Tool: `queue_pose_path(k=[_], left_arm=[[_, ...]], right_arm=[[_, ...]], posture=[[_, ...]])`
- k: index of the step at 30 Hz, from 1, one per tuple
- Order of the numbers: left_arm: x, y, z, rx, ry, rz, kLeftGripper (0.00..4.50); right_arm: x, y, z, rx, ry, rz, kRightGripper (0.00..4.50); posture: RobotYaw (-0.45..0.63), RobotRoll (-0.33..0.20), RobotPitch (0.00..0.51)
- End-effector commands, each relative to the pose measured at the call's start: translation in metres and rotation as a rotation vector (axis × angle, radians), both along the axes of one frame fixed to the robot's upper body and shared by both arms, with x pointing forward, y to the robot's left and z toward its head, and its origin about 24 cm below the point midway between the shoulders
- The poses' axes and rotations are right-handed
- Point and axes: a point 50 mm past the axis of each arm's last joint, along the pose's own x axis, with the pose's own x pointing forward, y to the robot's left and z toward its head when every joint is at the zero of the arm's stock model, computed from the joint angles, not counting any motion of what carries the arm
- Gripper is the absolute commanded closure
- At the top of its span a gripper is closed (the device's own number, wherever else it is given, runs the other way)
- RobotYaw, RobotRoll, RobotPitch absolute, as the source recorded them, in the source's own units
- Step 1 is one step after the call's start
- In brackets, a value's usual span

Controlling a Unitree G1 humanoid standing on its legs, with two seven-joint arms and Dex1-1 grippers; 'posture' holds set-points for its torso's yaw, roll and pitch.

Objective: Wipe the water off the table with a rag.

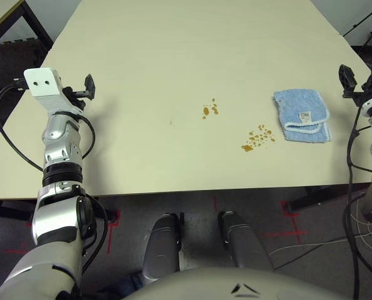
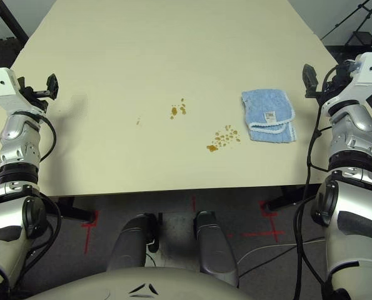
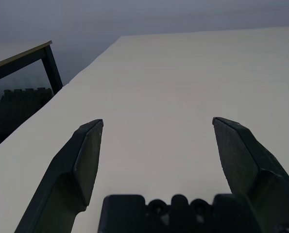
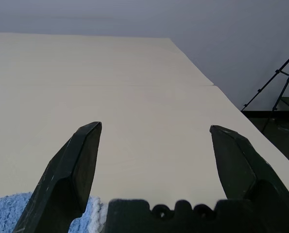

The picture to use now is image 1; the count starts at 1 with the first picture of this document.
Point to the black foam floor mat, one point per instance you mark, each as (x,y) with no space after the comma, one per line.
(370,57)
(10,59)

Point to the grey right robot leg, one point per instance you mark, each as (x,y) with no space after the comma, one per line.
(245,247)

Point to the grey left robot leg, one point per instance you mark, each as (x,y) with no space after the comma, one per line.
(160,250)

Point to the small brown liquid spill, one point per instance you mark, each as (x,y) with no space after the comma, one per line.
(206,110)

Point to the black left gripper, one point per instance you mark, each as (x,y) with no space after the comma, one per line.
(76,95)

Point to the blue terry rag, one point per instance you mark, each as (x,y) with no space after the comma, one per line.
(298,106)

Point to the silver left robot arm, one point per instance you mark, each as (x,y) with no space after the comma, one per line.
(60,150)

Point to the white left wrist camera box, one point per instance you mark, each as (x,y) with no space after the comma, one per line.
(43,82)

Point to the large brown liquid spill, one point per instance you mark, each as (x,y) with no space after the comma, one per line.
(246,147)

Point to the black tripod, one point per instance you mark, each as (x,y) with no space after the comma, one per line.
(354,28)

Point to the grey robot leg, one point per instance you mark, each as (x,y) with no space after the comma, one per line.
(245,247)
(160,250)

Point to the grey robot torso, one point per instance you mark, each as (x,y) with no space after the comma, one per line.
(235,287)

